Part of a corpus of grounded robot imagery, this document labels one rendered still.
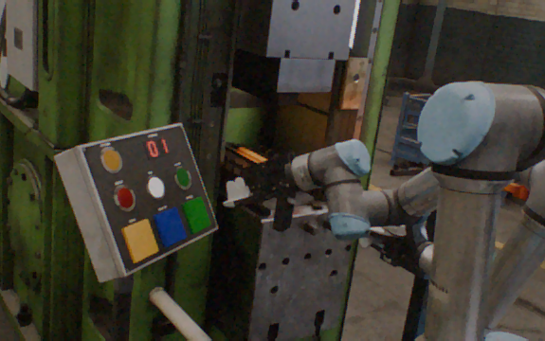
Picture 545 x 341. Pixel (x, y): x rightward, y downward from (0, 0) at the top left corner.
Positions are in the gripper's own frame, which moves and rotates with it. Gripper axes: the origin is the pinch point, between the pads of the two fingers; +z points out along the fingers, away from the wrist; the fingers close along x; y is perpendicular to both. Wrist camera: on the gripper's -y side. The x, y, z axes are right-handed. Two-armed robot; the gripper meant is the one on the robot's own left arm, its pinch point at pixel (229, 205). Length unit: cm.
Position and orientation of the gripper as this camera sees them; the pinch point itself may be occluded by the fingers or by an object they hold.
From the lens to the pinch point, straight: 140.0
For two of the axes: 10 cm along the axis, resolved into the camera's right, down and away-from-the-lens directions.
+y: -3.3, -9.4, -0.4
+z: -8.1, 2.6, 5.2
